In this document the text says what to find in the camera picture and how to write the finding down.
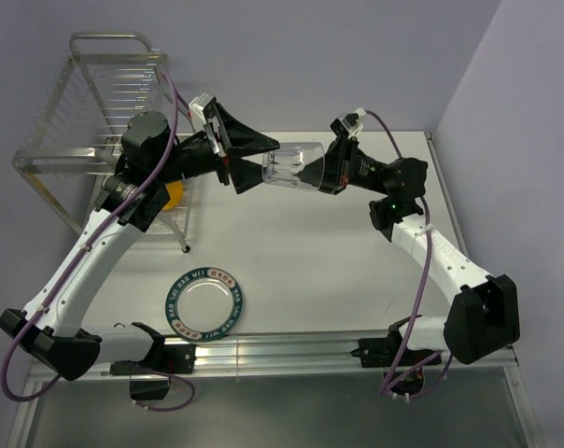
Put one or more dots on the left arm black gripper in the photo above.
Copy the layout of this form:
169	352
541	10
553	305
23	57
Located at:
234	140

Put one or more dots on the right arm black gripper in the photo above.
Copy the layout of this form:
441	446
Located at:
339	165

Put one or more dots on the clear glass cup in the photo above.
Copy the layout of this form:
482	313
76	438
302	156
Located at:
280	166

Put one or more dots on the yellow plastic bowl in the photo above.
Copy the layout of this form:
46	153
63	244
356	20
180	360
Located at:
175	192

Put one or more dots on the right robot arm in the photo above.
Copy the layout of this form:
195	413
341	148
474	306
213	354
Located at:
337	235

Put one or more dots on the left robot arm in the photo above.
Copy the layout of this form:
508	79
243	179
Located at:
49	327

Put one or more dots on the metal dish rack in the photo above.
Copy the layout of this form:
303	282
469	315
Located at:
74	144

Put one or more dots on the white plate green rim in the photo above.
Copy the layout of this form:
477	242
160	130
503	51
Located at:
204	304

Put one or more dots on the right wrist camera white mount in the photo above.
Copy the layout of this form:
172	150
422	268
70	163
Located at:
349	124

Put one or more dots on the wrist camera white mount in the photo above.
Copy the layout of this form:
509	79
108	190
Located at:
349	124
202	110

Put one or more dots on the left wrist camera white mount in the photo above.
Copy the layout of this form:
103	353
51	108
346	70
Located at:
202	110

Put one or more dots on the aluminium table edge rail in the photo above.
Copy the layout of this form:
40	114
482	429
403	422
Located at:
275	354

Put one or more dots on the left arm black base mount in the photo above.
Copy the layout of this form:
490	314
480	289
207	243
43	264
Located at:
154	381

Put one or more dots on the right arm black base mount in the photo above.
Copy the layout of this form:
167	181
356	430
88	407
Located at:
380	353

